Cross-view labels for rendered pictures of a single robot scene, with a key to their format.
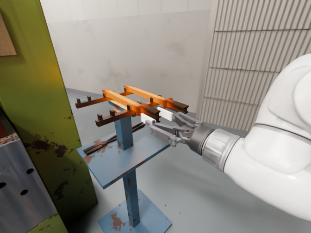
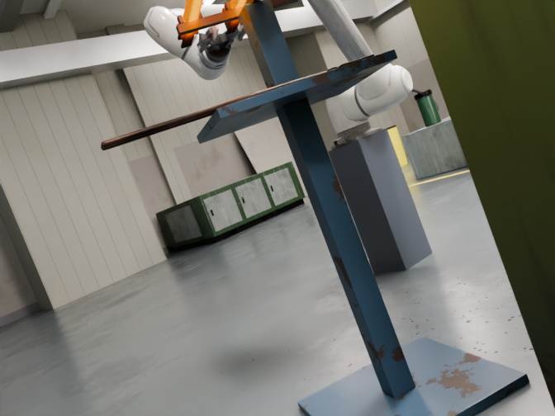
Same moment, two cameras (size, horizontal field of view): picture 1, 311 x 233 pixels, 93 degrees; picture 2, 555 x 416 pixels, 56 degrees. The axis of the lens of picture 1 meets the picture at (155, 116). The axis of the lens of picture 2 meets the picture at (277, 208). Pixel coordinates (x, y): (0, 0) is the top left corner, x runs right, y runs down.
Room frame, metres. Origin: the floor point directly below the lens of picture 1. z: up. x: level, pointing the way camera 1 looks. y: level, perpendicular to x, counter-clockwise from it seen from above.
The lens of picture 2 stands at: (1.72, 0.61, 0.59)
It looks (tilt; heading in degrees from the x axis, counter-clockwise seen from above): 4 degrees down; 208
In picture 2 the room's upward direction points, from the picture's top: 21 degrees counter-clockwise
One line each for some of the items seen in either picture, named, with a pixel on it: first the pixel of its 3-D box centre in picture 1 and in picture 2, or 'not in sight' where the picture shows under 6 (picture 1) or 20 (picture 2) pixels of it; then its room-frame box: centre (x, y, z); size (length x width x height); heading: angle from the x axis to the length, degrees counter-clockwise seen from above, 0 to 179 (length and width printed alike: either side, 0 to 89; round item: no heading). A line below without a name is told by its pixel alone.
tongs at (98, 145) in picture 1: (133, 128); (248, 99); (0.77, 0.14, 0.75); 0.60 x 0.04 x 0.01; 137
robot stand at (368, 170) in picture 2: not in sight; (380, 201); (-0.58, -0.09, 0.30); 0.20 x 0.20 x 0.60; 63
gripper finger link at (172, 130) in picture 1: (169, 130); (232, 33); (0.36, -0.04, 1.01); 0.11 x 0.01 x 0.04; 64
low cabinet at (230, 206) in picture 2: not in sight; (230, 207); (-5.17, -3.77, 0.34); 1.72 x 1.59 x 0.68; 153
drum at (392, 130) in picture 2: not in sight; (391, 148); (-6.27, -1.38, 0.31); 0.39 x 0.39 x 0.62
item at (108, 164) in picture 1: (125, 146); (289, 100); (0.62, 0.16, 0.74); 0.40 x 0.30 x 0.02; 133
